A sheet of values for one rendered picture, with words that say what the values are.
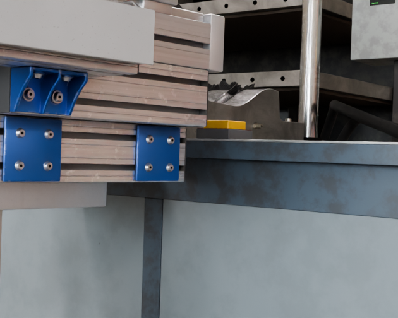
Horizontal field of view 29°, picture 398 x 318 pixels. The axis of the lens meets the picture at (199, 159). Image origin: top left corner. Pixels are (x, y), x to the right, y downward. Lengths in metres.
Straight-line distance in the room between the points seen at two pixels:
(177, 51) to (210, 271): 0.54
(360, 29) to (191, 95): 1.26
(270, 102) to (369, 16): 0.61
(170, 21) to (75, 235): 0.78
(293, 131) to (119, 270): 0.59
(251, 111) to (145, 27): 0.88
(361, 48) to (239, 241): 1.04
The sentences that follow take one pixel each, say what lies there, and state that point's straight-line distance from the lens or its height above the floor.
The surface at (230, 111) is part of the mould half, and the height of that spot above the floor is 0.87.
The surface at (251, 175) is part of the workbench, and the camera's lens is 1.47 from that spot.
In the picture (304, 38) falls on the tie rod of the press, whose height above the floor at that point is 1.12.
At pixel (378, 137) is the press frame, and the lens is 3.14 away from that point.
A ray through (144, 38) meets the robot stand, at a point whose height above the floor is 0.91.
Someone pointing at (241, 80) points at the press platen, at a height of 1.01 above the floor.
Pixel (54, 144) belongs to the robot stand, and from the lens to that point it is 1.07.
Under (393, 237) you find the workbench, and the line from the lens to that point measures 1.34.
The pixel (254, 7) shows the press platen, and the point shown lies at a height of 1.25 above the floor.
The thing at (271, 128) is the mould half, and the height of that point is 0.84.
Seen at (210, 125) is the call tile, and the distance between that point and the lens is 1.50.
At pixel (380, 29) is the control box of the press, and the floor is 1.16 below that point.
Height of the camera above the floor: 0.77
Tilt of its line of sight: level
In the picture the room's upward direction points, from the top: 2 degrees clockwise
